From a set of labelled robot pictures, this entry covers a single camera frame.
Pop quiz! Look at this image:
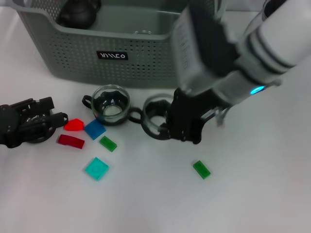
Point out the right arm connector cable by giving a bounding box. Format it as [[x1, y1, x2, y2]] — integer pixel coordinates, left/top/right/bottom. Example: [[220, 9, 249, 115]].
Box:
[[201, 106, 227, 127]]

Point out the grey perforated storage bin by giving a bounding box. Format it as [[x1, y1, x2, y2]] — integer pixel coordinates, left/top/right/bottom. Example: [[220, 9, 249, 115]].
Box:
[[11, 0, 226, 88]]

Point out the dark red long brick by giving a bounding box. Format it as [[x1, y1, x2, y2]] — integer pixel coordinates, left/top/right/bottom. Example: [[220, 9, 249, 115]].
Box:
[[57, 134, 85, 149]]

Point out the cyan square brick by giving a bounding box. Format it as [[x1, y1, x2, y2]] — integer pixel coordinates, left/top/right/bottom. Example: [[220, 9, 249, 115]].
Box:
[[85, 157, 110, 182]]

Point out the orange-red wedge brick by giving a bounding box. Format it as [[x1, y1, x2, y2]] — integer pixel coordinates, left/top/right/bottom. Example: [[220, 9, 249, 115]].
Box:
[[64, 118, 85, 132]]

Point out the green rectangular brick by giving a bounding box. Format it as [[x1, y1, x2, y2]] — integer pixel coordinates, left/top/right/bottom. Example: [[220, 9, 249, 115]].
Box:
[[99, 135, 118, 153], [192, 160, 211, 180]]

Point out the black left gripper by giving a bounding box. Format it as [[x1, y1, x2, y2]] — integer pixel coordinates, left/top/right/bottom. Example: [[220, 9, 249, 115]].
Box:
[[0, 96, 69, 149]]

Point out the black ceramic teapot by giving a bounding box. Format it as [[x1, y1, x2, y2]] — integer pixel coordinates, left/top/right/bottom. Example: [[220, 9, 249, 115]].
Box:
[[57, 0, 102, 30]]

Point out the blue square brick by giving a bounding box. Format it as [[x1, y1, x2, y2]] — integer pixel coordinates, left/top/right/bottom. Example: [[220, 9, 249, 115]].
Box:
[[84, 119, 107, 141]]

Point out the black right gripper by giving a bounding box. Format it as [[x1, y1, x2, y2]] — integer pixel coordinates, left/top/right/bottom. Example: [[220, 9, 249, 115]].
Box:
[[155, 87, 220, 146]]

